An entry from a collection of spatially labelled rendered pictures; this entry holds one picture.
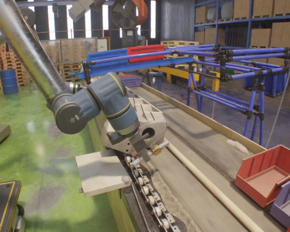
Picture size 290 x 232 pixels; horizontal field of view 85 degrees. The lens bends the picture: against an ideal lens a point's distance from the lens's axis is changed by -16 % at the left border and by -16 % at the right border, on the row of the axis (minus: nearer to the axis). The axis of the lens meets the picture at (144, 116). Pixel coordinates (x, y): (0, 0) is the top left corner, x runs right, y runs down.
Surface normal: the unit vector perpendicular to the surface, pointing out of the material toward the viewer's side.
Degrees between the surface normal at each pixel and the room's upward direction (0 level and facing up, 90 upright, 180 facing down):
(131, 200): 0
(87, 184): 0
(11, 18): 86
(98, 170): 0
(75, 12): 90
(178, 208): 44
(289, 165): 88
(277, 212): 95
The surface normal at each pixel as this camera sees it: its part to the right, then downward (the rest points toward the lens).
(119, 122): -0.04, 0.52
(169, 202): -0.30, -0.85
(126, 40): 0.36, 0.33
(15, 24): 0.70, 0.14
